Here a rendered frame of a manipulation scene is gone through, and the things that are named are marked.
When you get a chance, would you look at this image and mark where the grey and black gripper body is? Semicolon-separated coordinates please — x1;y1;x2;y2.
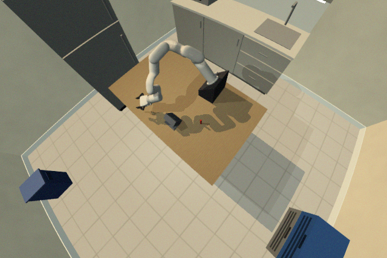
140;95;150;107

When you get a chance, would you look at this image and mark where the dark grey sloped panel with hole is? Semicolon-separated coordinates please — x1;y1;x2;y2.
163;113;182;130

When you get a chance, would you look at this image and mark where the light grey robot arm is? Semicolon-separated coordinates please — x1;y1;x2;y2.
146;40;218;105

